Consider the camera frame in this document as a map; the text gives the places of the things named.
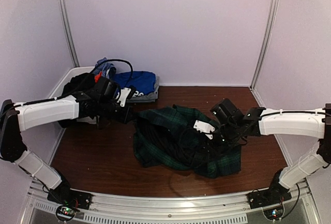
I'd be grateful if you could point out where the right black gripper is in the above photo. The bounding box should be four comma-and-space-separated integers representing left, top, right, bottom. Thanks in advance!
197, 122, 239, 156

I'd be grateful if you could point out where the blue t-shirt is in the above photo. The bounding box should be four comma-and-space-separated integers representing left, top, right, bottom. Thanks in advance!
112, 71, 156, 97

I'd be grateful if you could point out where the dark green plaid shirt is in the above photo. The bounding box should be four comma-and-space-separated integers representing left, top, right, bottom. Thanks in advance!
133, 105, 242, 178

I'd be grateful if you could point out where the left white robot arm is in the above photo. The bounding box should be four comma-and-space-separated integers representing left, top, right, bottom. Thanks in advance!
1, 78, 136, 205

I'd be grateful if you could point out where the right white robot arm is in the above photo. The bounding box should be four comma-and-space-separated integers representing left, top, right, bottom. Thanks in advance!
210, 98, 330, 204

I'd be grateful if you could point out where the white plastic laundry bin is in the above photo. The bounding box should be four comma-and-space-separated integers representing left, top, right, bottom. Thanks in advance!
50, 66, 98, 125

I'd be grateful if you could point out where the orange garment in bin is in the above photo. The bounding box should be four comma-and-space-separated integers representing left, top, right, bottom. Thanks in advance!
95, 72, 102, 83

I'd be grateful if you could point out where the folded grey button shirt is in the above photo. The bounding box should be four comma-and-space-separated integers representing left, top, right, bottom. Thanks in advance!
127, 76, 159, 103

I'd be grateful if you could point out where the black garment in bin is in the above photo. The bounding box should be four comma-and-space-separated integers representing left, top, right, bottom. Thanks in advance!
61, 73, 96, 97

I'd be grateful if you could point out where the blue checkered garment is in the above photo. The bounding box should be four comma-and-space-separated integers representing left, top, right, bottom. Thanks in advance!
93, 57, 117, 79

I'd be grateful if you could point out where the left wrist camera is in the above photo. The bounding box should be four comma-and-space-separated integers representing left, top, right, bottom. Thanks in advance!
116, 86, 136, 108

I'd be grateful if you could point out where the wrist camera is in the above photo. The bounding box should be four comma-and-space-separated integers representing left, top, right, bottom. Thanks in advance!
116, 86, 136, 108
193, 120, 216, 140

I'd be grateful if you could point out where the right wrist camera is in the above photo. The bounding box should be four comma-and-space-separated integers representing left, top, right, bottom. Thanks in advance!
193, 120, 216, 140

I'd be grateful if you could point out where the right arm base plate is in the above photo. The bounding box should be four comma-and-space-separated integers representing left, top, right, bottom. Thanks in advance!
247, 188, 292, 209

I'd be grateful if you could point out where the right aluminium frame post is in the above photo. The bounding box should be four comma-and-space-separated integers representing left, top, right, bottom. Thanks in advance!
250, 0, 279, 91

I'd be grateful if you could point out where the aluminium frame post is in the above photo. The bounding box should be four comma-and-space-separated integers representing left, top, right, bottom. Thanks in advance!
250, 0, 279, 91
58, 0, 80, 67

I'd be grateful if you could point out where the front aluminium rail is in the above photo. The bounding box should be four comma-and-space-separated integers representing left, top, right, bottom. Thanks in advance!
18, 180, 321, 223

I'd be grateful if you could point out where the left aluminium frame post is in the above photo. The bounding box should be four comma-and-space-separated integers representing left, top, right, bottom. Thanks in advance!
58, 0, 80, 67

